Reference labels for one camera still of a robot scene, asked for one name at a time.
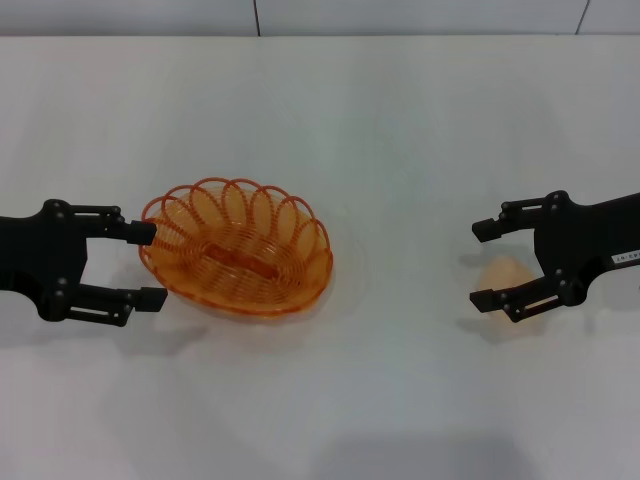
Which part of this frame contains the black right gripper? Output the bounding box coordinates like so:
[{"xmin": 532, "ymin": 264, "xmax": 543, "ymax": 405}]
[{"xmin": 468, "ymin": 191, "xmax": 640, "ymax": 324}]

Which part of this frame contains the round peach bread bun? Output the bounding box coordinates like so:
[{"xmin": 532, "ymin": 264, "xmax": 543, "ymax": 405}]
[{"xmin": 474, "ymin": 254, "xmax": 549, "ymax": 324}]

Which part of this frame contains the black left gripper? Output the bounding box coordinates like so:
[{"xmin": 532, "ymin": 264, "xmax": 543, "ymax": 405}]
[{"xmin": 0, "ymin": 198, "xmax": 169, "ymax": 329}]

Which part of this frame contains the orange woven plastic basket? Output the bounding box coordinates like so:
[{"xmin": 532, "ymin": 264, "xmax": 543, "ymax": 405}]
[{"xmin": 138, "ymin": 175, "xmax": 335, "ymax": 316}]

